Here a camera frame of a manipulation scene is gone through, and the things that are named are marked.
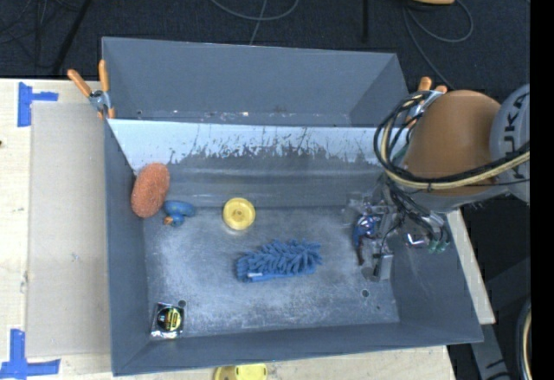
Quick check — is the orange scouring pad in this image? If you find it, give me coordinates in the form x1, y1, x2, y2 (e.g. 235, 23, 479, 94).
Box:
130, 162, 171, 219

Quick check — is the yellow round plastic cup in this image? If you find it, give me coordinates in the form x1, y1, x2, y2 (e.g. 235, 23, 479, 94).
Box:
222, 196, 256, 234
213, 364, 268, 380

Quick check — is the pale wood board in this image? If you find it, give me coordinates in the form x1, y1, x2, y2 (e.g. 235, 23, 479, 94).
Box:
24, 100, 114, 360

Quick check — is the blue and red toy figure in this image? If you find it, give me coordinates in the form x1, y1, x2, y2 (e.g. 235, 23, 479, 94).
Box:
351, 213, 383, 266

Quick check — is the grey metal bin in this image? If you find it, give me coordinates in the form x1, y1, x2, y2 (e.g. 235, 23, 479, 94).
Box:
100, 36, 485, 377

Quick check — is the black and yellow tape measure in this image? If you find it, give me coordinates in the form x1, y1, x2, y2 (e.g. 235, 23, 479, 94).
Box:
150, 302, 187, 340

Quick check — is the blue chenille duster cloth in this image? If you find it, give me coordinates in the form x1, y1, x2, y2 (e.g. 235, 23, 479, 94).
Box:
235, 238, 324, 283

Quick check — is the blue toy duck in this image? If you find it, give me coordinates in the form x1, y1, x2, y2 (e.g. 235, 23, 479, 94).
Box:
162, 199, 196, 228

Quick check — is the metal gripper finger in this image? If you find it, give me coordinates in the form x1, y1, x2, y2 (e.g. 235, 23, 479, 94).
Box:
345, 198, 382, 218
362, 254, 394, 283

